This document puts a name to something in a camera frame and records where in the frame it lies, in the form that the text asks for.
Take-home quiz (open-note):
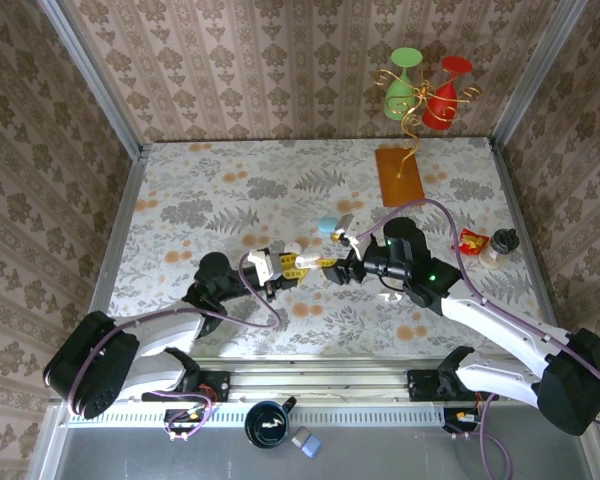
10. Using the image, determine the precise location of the red snack packet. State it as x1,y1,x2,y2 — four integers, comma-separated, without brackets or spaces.
452,227,490,257

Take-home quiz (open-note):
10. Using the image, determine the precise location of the small bottle black cap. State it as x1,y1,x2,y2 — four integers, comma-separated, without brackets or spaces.
479,228,520,271

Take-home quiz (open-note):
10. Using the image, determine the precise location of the red plastic wine glass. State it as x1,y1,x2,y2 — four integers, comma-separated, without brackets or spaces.
421,55,475,132

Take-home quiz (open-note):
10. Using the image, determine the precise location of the green plastic wine glass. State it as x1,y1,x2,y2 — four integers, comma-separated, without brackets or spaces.
383,47,424,121

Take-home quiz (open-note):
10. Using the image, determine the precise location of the black connector block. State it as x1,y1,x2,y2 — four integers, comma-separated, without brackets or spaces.
163,407,214,435
442,407,481,434

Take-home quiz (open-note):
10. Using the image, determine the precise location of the black mug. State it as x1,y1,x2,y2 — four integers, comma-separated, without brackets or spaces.
243,396,298,451

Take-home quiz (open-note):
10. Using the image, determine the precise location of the grey blue small box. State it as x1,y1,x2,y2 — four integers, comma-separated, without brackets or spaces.
290,425,324,460

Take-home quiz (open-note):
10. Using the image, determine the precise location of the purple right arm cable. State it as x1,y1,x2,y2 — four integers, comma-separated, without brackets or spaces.
357,198,600,480

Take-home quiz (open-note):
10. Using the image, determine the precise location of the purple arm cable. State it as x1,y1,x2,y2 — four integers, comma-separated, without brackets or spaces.
43,252,283,442
357,198,600,480

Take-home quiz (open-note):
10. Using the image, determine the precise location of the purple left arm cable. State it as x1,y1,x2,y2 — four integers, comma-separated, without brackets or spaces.
43,252,283,442

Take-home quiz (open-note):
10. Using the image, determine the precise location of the gold wire stand orange base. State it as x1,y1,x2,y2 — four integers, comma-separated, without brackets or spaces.
371,67,483,208

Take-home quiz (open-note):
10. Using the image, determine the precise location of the aluminium side rail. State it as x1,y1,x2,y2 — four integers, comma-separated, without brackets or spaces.
488,137,581,341
87,144,149,316

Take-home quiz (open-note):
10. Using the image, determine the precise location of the aluminium base rail beam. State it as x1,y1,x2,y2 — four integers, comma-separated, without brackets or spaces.
49,355,546,404

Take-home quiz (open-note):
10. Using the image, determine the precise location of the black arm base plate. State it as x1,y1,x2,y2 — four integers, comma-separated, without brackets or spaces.
140,370,231,404
406,368,500,404

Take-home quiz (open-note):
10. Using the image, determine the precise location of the slotted metal cable duct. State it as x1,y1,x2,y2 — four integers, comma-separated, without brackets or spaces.
62,405,454,427

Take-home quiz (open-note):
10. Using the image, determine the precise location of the aluminium frame post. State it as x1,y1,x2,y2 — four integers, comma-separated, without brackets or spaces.
488,0,590,147
37,0,147,159

